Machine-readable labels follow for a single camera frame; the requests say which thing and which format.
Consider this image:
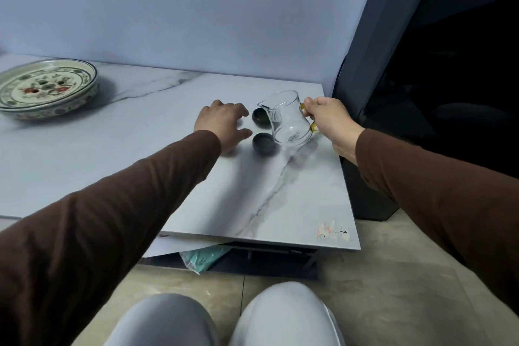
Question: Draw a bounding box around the person's left hand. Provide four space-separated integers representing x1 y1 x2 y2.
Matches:
193 99 253 155

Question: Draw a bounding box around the person's right hand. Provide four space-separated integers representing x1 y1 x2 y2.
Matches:
302 96 365 166

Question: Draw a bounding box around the glass tea pitcher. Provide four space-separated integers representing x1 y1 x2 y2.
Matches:
257 89 319 149

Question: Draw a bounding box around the light blue teacup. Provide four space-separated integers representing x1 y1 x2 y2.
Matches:
252 132 278 155

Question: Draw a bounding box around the floral ceramic tray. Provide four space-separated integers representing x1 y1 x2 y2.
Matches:
0 58 101 122

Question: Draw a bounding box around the person's right forearm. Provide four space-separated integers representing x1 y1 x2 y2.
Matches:
355 128 519 316

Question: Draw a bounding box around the person's left forearm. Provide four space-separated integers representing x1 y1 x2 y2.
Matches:
0 130 222 346

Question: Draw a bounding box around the person's right leg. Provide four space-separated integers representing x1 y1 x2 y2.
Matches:
229 281 345 346

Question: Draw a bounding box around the person's leg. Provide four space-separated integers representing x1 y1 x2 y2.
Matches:
229 281 345 346
103 294 219 346

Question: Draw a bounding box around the person's left leg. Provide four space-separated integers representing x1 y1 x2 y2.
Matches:
103 294 219 346

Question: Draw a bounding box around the white marble table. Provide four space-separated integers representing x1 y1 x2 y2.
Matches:
0 54 362 251

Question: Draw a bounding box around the dark cabinet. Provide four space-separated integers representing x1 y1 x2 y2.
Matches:
332 0 519 221

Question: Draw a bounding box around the teal plastic packet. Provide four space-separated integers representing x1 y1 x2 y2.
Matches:
179 245 232 276

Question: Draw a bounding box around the black table frame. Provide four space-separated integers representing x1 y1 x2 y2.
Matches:
210 242 321 280

